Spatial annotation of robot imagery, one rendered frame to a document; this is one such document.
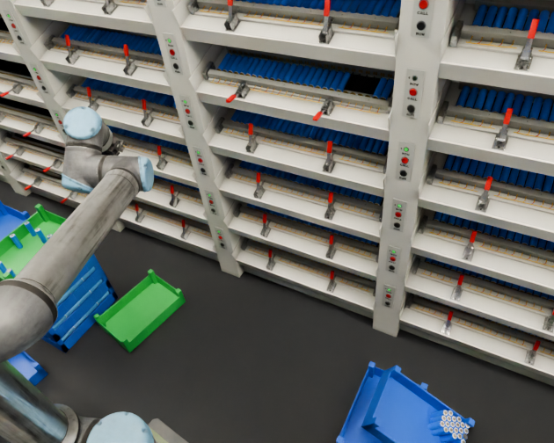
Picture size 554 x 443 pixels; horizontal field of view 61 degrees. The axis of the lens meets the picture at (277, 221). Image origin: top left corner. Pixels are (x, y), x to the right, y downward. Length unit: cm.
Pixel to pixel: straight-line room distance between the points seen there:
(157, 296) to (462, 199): 132
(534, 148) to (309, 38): 58
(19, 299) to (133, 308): 125
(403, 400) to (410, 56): 105
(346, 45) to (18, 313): 87
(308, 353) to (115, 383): 72
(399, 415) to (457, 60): 106
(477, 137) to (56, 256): 95
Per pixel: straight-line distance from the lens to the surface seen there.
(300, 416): 172
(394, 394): 163
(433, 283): 162
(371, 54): 115
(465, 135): 122
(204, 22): 139
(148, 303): 209
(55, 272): 94
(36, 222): 201
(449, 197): 134
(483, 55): 113
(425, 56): 111
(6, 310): 87
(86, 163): 130
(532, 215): 134
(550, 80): 110
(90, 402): 194
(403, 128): 121
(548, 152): 122
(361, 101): 127
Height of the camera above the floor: 158
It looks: 44 degrees down
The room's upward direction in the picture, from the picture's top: 8 degrees counter-clockwise
